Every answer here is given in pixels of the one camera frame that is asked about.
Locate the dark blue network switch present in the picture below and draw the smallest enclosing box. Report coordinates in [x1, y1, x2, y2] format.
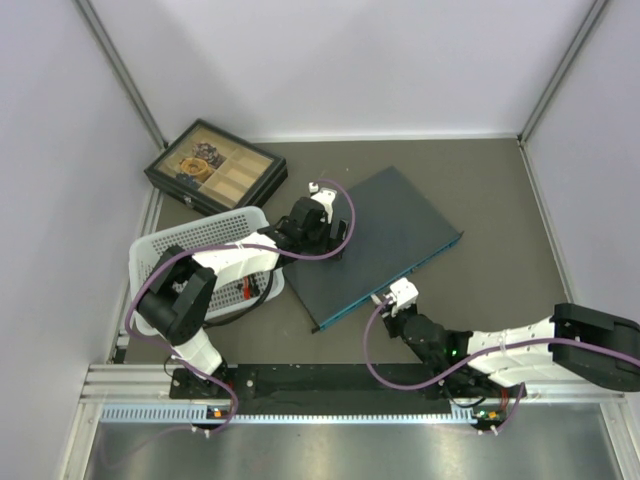
[283, 167, 462, 334]

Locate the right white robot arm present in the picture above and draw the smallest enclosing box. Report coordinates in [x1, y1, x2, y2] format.
[382, 303, 639, 397]

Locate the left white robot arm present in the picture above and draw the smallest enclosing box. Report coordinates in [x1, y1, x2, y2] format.
[133, 188, 353, 397]

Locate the white perforated plastic basket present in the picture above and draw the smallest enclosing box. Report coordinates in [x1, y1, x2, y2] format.
[129, 206, 285, 336]

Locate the black compartment jewelry box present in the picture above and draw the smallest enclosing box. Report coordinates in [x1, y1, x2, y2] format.
[144, 119, 288, 216]

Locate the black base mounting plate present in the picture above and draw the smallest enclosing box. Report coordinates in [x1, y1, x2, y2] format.
[169, 362, 501, 416]

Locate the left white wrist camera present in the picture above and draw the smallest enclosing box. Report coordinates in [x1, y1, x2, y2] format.
[308, 182, 337, 224]

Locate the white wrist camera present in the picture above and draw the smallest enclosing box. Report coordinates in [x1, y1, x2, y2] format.
[308, 182, 337, 224]
[382, 277, 419, 317]

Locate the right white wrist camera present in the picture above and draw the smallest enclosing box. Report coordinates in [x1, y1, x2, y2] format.
[382, 277, 419, 317]

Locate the black cable in basket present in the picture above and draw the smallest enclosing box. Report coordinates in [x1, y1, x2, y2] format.
[199, 269, 281, 329]

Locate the white slotted cable duct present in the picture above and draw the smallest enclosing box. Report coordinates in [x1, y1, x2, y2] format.
[100, 404, 477, 425]

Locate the aluminium frame rail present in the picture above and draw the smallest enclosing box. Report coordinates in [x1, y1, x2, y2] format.
[80, 364, 626, 404]

